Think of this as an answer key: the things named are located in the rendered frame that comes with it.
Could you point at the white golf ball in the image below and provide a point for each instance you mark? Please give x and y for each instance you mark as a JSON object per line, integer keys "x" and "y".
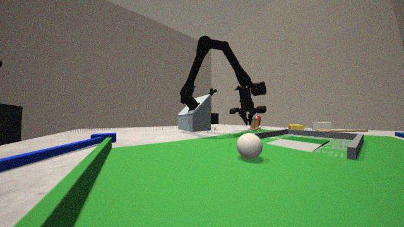
{"x": 249, "y": 146}

